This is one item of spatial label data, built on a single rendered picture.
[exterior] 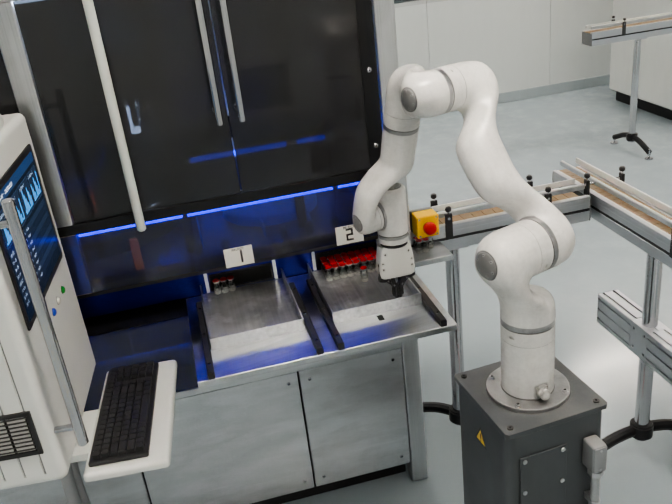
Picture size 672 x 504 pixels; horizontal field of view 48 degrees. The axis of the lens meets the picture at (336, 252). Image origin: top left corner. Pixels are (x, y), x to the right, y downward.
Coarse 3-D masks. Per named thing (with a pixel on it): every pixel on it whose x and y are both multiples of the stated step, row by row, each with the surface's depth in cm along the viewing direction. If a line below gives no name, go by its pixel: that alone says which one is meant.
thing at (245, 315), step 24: (240, 288) 233; (264, 288) 231; (288, 288) 225; (216, 312) 221; (240, 312) 219; (264, 312) 218; (288, 312) 216; (216, 336) 208; (240, 336) 203; (264, 336) 204
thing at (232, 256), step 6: (246, 246) 221; (228, 252) 220; (234, 252) 221; (246, 252) 222; (252, 252) 222; (228, 258) 221; (234, 258) 221; (240, 258) 222; (246, 258) 222; (252, 258) 223; (228, 264) 222; (234, 264) 222; (240, 264) 223
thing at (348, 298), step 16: (320, 272) 237; (368, 272) 234; (320, 288) 220; (336, 288) 226; (352, 288) 225; (368, 288) 224; (384, 288) 223; (416, 288) 214; (336, 304) 217; (352, 304) 216; (368, 304) 208; (384, 304) 210; (400, 304) 211; (416, 304) 212; (336, 320) 208
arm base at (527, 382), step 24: (504, 336) 167; (528, 336) 163; (552, 336) 165; (504, 360) 170; (528, 360) 165; (552, 360) 168; (504, 384) 173; (528, 384) 168; (552, 384) 171; (528, 408) 167; (552, 408) 167
